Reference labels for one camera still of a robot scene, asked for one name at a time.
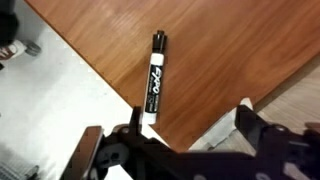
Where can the brown cardboard box panel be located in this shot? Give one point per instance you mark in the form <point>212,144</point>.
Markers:
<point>293,104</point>

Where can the black white Expo marker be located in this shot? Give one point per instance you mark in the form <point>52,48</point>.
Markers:
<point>155,73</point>

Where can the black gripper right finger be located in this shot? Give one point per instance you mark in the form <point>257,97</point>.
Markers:
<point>249,124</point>

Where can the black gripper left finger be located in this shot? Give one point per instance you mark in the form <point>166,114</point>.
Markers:
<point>135,135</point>

